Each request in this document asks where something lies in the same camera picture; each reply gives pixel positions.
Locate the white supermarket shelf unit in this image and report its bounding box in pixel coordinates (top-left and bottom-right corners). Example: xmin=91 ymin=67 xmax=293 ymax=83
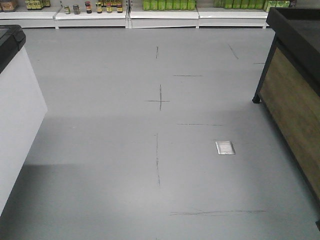
xmin=0 ymin=0 xmax=268 ymax=29

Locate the green lid sauce jar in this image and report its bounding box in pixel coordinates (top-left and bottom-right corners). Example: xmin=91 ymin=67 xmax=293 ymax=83
xmin=64 ymin=5 xmax=71 ymax=15

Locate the metal floor outlet cover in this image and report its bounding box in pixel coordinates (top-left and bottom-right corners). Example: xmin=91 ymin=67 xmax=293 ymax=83
xmin=215 ymin=140 xmax=236 ymax=155

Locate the green drink bottle row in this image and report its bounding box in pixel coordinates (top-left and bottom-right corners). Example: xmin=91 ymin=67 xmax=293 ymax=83
xmin=142 ymin=0 xmax=196 ymax=11

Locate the black wooden produce stand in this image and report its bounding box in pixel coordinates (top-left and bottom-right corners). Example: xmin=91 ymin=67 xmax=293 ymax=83
xmin=252 ymin=7 xmax=320 ymax=200

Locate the dark pickle jar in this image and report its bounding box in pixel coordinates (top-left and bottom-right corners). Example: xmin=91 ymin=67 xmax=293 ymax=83
xmin=72 ymin=4 xmax=81 ymax=15

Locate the white chest freezer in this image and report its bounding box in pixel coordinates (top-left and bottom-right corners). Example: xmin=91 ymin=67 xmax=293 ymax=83
xmin=0 ymin=24 xmax=48 ymax=210

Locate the red lid sauce jar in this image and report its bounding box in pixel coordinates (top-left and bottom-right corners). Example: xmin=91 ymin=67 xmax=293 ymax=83
xmin=84 ymin=1 xmax=92 ymax=14

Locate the yellow label sauce jar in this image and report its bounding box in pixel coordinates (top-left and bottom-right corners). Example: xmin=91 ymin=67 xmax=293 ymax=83
xmin=95 ymin=1 xmax=103 ymax=14

